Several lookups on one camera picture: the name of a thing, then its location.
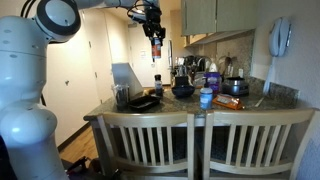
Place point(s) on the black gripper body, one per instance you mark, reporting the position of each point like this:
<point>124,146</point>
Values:
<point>153,21</point>

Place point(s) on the red-labelled spice bottle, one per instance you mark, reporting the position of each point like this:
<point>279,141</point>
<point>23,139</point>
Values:
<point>156,50</point>

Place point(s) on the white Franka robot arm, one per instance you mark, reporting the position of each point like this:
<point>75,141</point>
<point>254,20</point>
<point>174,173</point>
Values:
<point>26,66</point>

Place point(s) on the dark pepper shaker bottle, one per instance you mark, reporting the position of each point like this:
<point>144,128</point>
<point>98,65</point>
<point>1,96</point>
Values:
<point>158,86</point>

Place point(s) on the clear plastic cup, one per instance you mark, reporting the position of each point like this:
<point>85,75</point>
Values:
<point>121,96</point>

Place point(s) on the blue-labelled white bottle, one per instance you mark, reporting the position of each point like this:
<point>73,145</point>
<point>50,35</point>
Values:
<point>206,98</point>

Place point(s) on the white entry door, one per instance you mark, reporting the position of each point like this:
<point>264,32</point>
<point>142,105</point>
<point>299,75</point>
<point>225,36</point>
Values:
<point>143,66</point>

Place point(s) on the curved metal faucet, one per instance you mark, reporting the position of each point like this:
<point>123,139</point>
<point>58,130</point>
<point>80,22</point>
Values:
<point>203,60</point>

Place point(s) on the dark blue bowl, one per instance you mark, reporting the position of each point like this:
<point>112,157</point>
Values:
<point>182,90</point>

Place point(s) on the black plastic tray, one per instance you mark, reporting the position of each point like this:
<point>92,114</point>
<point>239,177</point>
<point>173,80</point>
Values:
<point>143,102</point>

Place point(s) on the purple-lidded clear jar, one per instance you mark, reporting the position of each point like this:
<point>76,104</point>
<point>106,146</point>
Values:
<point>214,80</point>

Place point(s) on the black metal cooking pot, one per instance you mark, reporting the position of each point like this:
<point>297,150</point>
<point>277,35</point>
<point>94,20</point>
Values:
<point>235,86</point>

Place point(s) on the orange snack packet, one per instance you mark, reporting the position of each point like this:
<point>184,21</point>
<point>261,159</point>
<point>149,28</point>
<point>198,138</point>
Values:
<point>228,101</point>

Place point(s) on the wooden slat-back chair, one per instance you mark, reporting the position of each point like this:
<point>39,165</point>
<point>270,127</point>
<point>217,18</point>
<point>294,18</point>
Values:
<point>146,143</point>
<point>253,143</point>

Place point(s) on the black red floor equipment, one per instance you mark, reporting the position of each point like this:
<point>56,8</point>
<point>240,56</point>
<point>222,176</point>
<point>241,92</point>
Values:
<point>81,168</point>

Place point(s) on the pale upper wall cabinet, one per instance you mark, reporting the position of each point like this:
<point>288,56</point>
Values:
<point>216,16</point>

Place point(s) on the white wall outlet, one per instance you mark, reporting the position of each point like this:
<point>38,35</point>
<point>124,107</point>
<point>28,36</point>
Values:
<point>240,72</point>

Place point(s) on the white wall phone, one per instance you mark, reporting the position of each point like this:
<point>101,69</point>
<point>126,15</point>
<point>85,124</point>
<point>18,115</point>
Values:
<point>279,36</point>

